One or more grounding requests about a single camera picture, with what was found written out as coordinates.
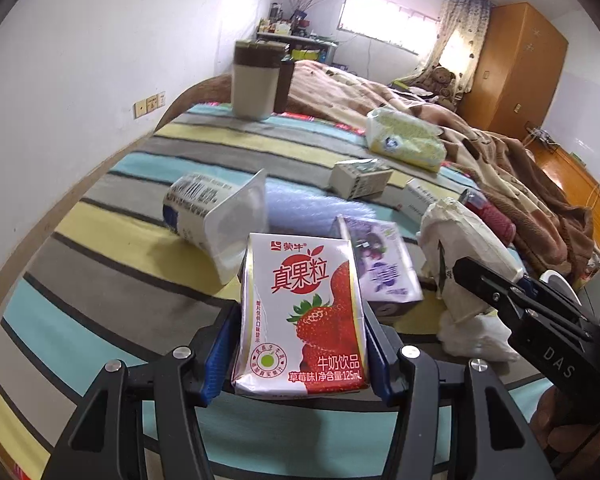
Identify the person's right hand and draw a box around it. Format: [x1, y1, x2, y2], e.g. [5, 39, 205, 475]
[531, 389, 600, 462]

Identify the brown teddy bear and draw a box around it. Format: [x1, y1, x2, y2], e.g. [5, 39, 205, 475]
[420, 66, 458, 106]

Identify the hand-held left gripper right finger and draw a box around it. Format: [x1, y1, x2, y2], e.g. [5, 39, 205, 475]
[362, 310, 556, 480]

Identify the brown plush blanket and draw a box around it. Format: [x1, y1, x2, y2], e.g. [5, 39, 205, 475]
[285, 59, 596, 281]

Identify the purple drink carton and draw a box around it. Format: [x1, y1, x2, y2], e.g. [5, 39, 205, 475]
[336, 214, 423, 321]

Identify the white yogurt cup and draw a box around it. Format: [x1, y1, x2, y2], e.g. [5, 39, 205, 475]
[161, 167, 269, 286]

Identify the patterned curtain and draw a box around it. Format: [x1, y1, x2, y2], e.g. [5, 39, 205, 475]
[420, 0, 496, 93]

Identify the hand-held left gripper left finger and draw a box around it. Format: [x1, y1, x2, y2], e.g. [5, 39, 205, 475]
[40, 302, 243, 480]

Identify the wooden bed headboard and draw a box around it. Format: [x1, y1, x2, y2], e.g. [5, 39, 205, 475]
[530, 145, 600, 261]

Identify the beige cup with brown lid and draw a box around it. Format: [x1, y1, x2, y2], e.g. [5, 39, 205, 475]
[230, 39, 291, 122]

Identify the red drink can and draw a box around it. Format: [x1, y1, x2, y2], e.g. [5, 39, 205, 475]
[458, 187, 517, 246]

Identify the yellow-green tissue pack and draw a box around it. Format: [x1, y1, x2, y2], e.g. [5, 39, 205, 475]
[365, 106, 447, 171]

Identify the white medicine box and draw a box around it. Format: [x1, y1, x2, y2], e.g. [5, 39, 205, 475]
[397, 177, 448, 221]

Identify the white paper bag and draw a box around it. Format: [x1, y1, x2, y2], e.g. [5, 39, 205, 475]
[417, 197, 526, 363]

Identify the small beige box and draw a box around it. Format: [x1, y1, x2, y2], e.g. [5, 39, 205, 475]
[328, 158, 395, 200]

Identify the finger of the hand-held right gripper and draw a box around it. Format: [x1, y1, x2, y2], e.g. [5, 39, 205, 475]
[452, 257, 531, 328]
[520, 276, 600, 341]

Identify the window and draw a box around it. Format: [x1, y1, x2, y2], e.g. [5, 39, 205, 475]
[337, 0, 441, 56]

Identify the cluttered shelf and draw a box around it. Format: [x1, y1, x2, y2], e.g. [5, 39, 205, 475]
[255, 2, 341, 66]

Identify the strawberry milk carton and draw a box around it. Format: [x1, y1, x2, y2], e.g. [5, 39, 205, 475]
[231, 232, 372, 397]

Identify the brown bed footboard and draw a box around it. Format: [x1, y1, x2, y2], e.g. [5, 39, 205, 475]
[152, 72, 236, 131]

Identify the wooden wardrobe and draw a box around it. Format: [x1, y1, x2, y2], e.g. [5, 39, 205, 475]
[457, 2, 570, 143]

